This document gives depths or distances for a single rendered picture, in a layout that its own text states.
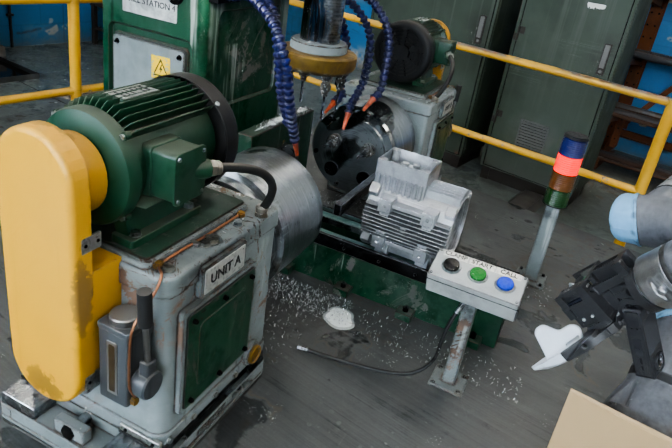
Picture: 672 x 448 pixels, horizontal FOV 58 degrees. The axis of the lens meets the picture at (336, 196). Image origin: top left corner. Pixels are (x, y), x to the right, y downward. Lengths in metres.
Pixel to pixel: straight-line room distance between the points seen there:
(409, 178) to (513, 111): 3.18
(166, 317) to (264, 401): 0.37
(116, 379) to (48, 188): 0.28
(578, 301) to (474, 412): 0.41
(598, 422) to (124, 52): 1.20
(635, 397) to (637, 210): 0.30
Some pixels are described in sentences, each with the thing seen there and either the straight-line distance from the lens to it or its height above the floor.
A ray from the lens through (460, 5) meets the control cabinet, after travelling 4.58.
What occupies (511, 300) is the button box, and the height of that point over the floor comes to 1.05.
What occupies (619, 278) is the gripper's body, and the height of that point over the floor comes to 1.24.
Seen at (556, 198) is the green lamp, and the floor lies 1.06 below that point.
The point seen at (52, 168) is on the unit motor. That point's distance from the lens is 0.76.
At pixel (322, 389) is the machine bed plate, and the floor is 0.80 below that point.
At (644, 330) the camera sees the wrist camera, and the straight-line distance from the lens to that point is 0.92.
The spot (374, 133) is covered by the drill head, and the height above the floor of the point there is 1.11.
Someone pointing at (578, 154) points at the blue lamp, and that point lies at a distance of 1.59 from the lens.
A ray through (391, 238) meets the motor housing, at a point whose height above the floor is 0.99.
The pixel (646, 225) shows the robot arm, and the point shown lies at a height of 1.29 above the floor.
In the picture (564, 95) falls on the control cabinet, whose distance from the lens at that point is 4.36.
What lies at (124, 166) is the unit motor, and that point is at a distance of 0.80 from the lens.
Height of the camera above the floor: 1.62
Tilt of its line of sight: 25 degrees down
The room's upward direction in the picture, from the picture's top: 9 degrees clockwise
